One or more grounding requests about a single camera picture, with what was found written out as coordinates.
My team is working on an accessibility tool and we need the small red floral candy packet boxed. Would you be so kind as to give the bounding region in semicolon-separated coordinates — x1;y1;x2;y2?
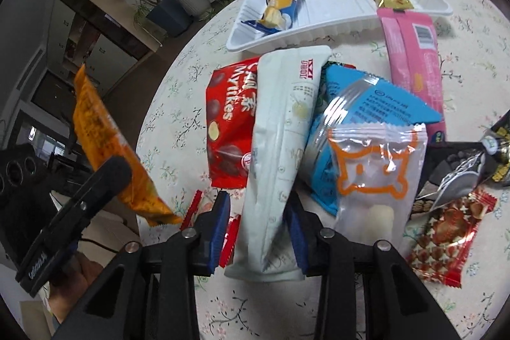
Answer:
180;191;241;268

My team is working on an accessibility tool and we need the clear orange-cat candy packet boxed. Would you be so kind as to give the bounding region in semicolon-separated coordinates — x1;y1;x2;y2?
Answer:
328;122;428;249

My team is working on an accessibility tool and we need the orange snack bar packet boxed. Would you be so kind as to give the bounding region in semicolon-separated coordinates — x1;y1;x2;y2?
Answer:
73;66;182;226

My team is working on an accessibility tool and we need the red Mylikes chocolate packet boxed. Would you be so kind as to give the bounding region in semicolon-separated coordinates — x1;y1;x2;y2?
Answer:
206;57;259;189

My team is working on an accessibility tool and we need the pale green long snack packet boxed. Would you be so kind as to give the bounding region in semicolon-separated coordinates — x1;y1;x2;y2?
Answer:
225;46;331;282

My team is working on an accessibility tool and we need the black popcorn snack packet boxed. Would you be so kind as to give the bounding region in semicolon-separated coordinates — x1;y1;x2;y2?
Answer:
410;122;509;219

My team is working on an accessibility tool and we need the pink snack bar packet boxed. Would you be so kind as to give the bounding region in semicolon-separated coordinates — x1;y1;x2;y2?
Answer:
377;8;446;143

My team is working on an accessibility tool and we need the white cabinet shelving unit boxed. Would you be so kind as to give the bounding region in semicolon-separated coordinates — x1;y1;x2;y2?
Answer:
47;0;150;96

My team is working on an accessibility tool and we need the red star-pattern candy packet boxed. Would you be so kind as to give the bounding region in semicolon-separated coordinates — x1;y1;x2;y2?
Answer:
407;188;497;288

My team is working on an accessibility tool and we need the floral white tablecloth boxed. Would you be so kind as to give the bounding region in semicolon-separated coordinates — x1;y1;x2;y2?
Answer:
136;0;509;339

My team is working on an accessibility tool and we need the person's left hand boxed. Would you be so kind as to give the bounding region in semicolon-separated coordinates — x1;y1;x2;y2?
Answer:
48;252;104;324

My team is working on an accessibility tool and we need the light blue snack packet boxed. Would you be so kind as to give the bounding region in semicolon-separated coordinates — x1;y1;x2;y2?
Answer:
299;61;440;216

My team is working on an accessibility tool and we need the blue Tipo cake packet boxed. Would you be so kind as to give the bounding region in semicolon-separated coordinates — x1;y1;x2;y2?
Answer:
242;0;299;34

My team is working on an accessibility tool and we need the white plastic tray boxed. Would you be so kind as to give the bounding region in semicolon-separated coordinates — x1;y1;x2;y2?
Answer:
226;0;453;54

